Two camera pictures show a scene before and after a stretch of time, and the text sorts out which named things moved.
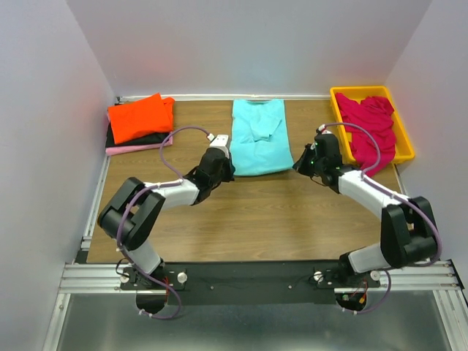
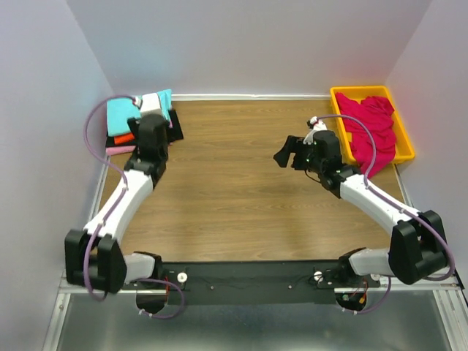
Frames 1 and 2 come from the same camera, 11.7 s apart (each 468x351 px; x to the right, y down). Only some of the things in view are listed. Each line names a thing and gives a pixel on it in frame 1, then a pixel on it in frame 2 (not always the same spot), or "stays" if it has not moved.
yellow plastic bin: x=404 y=149 stays
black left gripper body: x=226 y=172 → x=164 y=153
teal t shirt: x=259 y=141 → x=120 y=110
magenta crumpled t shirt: x=375 y=113 stays
